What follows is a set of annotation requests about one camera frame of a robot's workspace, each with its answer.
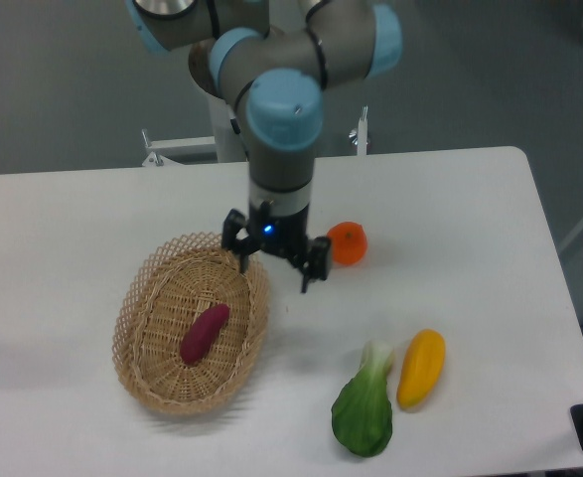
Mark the green bok choy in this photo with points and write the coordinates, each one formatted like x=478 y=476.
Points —
x=361 y=416

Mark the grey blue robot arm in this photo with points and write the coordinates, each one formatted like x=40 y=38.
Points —
x=274 y=85

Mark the white table clamp post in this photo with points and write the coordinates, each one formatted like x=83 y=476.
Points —
x=359 y=136

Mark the purple sweet potato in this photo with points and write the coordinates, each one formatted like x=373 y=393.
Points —
x=203 y=333

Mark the woven wicker basket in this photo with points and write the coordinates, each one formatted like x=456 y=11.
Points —
x=175 y=285

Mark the orange tangerine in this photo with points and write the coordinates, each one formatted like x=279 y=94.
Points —
x=349 y=243

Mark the yellow mango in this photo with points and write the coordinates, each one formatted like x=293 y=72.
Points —
x=421 y=369

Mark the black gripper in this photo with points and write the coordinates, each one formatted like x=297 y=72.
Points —
x=281 y=236

